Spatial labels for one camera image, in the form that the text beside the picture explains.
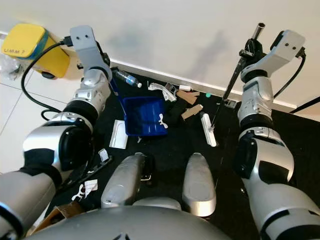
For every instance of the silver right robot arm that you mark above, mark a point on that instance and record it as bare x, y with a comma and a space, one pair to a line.
255, 100

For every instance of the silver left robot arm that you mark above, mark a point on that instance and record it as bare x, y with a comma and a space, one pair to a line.
50, 145

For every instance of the black floor strip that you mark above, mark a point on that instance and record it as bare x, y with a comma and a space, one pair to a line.
306, 105

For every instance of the black floor mat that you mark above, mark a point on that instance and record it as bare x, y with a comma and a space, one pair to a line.
172, 150

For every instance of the clear plastic bottle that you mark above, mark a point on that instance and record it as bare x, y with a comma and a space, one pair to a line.
128, 78

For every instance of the crumpled white paper wrapper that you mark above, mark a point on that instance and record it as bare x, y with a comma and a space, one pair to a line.
162, 90

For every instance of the teal bottle cap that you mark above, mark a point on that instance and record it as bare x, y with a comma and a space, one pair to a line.
207, 94

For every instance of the clear plastic bag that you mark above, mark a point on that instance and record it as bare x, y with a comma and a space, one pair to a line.
11, 67

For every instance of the dark grey plastic clip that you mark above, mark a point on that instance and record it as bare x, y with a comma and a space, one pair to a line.
172, 89

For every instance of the white paper tray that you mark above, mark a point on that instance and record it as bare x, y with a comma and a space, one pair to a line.
118, 135

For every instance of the small white box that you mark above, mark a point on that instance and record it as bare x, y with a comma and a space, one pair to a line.
185, 87

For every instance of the small white plastic scrap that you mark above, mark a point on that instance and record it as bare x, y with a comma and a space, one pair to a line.
162, 121

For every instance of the yellow pedal bin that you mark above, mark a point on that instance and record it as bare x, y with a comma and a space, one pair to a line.
32, 47

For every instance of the silver left robot leg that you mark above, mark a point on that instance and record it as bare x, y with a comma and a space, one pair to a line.
122, 180

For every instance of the silver robot leg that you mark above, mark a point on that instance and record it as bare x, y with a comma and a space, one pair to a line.
122, 180
199, 185

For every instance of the torn white paper scrap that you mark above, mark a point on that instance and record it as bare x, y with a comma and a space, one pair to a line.
87, 189

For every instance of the silver right robot leg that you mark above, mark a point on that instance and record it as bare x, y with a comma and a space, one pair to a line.
199, 185

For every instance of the grey robot torso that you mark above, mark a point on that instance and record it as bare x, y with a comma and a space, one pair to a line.
125, 225

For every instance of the open brown cardboard box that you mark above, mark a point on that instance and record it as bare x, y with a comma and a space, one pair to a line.
52, 220

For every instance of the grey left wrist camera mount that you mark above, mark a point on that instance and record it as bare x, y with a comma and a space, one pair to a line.
87, 47

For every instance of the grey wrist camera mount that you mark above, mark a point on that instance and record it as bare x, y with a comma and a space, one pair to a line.
287, 50
87, 47

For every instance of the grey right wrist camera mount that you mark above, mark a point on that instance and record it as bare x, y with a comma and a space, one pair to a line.
287, 50

